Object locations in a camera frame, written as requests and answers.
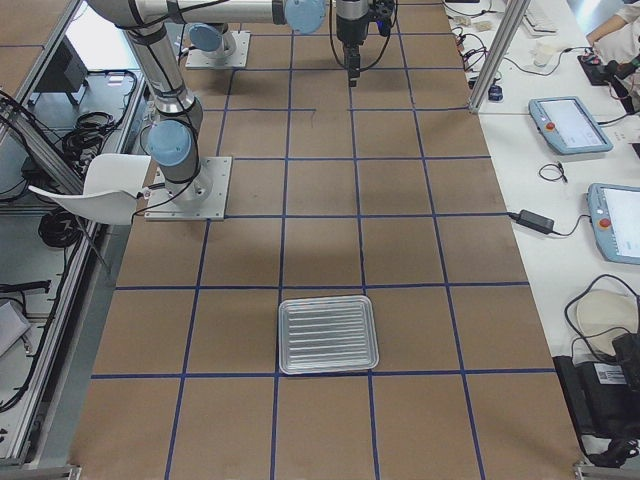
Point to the near blue teach pendant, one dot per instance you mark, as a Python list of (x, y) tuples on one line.
[(614, 212)]

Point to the silver ribbed metal tray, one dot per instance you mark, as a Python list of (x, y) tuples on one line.
[(327, 335)]

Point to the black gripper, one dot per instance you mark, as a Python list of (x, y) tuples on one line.
[(351, 24)]

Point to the white plastic chair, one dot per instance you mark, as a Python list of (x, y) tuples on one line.
[(110, 190)]

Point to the far blue teach pendant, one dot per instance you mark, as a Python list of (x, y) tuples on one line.
[(567, 126)]

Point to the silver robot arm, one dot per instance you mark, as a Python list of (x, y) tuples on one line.
[(348, 20), (173, 142)]

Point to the aluminium frame post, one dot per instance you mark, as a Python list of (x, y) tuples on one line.
[(514, 13)]

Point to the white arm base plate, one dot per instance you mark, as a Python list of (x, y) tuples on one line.
[(231, 54), (205, 198)]

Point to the black power adapter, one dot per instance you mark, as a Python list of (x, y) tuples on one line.
[(533, 221)]

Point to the blue teach pendant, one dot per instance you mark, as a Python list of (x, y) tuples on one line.
[(614, 212), (567, 126)]

